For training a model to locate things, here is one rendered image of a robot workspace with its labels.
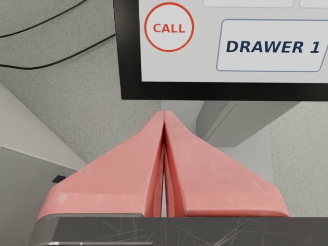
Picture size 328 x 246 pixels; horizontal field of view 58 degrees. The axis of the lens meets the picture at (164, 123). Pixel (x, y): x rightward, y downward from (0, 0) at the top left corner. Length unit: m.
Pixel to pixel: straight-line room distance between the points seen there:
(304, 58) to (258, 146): 1.00
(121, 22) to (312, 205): 1.21
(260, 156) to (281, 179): 0.13
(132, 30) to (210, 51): 0.07
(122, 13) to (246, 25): 0.10
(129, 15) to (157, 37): 0.03
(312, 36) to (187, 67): 0.11
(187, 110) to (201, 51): 0.99
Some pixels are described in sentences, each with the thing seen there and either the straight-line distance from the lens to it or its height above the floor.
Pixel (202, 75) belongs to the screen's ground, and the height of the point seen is 0.98.
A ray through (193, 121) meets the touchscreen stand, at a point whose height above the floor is 0.04.
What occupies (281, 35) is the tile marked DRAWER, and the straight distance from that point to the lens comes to 0.27.
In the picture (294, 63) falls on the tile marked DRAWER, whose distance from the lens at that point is 0.29.
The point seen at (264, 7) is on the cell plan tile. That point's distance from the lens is 0.26.
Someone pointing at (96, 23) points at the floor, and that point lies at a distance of 1.50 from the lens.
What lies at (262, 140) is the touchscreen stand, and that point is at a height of 0.03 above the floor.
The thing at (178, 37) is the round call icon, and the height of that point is 1.01.
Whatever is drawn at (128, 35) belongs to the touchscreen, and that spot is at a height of 1.01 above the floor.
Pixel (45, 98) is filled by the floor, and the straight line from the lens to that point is 1.40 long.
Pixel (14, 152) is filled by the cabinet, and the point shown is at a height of 0.75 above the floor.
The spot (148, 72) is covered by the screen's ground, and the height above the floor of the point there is 0.98.
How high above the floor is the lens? 1.23
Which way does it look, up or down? 76 degrees down
